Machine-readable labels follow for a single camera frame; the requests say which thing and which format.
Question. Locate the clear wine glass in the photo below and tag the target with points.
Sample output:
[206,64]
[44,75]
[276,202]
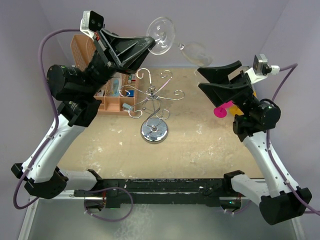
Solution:
[197,76]
[163,31]

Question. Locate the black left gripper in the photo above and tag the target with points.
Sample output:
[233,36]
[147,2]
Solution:
[126,52]

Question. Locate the white glue stick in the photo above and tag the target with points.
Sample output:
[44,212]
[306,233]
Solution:
[130,78]

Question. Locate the pink plastic wine glass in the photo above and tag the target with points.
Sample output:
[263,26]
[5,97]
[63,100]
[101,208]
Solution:
[221,111]

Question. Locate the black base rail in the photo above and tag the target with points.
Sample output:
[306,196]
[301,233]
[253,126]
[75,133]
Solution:
[178,191]

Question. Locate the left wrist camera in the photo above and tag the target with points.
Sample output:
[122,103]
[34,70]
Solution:
[91,22]

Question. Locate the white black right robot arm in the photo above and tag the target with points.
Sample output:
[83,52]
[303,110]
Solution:
[280,198]

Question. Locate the blue stapler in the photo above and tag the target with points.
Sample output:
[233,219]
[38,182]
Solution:
[126,107]

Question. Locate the orange plastic wine glass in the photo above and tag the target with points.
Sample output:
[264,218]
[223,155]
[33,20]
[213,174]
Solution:
[236,107]

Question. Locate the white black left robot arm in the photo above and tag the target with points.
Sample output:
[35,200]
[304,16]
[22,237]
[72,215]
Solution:
[76,89]

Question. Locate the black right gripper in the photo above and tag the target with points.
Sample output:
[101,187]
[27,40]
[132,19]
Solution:
[219,94]

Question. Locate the chrome wire wine glass rack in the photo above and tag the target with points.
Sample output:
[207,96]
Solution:
[154,129]

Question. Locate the orange perforated desk organizer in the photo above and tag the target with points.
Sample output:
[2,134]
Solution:
[116,91]

